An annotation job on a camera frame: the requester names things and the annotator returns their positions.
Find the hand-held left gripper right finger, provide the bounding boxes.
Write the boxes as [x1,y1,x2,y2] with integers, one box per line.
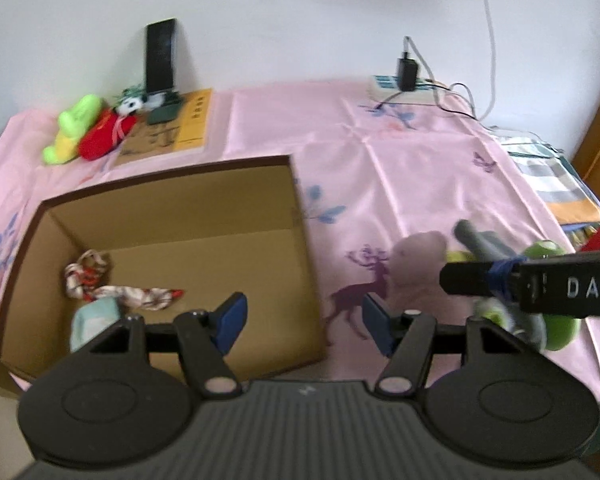
[362,294,527,396]

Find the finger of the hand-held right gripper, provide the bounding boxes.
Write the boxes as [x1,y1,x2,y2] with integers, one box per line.
[439,258,525,297]

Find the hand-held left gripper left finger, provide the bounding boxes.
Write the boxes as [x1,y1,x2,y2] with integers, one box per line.
[82,292,248,399]

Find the grey cloth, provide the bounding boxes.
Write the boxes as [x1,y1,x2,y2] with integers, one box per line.
[454,219,518,263]

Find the green mushroom plush toy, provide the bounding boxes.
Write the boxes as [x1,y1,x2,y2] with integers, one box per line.
[472,240,583,353]

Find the pink plush toy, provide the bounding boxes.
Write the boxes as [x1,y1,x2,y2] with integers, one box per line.
[390,230,449,307]

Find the brown cardboard box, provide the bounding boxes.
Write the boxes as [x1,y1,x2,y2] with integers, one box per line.
[0,155,329,385]

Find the light teal soft item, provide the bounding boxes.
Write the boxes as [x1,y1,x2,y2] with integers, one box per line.
[70,297,124,353]

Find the red white patterned cloth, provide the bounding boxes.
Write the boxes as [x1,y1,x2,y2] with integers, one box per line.
[62,250,186,312]

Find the folded striped cloth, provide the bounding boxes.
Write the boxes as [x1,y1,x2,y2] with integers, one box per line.
[500,135,600,226]

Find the pink printed bedsheet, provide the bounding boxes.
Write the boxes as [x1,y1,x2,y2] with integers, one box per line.
[0,77,600,407]

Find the yellow brown book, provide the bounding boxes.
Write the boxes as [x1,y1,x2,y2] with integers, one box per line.
[112,88,214,166]

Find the white power strip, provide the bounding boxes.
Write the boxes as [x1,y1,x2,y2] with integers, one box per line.
[369,75,444,106]

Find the black charger plug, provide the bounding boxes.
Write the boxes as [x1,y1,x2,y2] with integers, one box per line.
[396,36,420,92]

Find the dark green phone stand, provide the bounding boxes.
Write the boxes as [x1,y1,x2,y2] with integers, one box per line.
[147,91,184,126]

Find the red plush pouch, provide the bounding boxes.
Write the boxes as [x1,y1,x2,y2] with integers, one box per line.
[77,107,139,162]

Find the panda plush toy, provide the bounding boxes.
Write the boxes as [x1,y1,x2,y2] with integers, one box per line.
[115,87,169,116]

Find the green yellow plush toy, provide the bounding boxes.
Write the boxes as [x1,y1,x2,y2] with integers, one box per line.
[41,95,104,166]

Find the black smartphone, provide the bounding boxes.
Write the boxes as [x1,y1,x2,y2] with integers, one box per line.
[145,17,178,96]

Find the wooden furniture frame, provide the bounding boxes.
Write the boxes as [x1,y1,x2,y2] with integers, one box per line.
[572,72,600,221]

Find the black charger with cable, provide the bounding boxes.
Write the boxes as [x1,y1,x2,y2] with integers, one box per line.
[375,42,479,121]

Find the white cable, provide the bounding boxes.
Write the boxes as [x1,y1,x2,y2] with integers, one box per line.
[480,0,499,122]

